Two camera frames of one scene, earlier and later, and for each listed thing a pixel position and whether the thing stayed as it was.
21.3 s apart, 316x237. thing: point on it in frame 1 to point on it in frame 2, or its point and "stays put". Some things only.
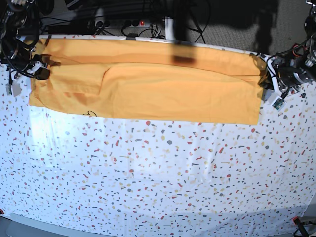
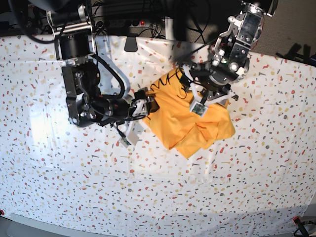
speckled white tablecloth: [102, 175] stays put
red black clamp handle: [302, 230] stays put
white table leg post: [169, 28] stays put
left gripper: [30, 67] to [116, 110]
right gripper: [285, 73] to [208, 87]
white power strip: [121, 23] stays put
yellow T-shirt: [131, 78] to [178, 126]
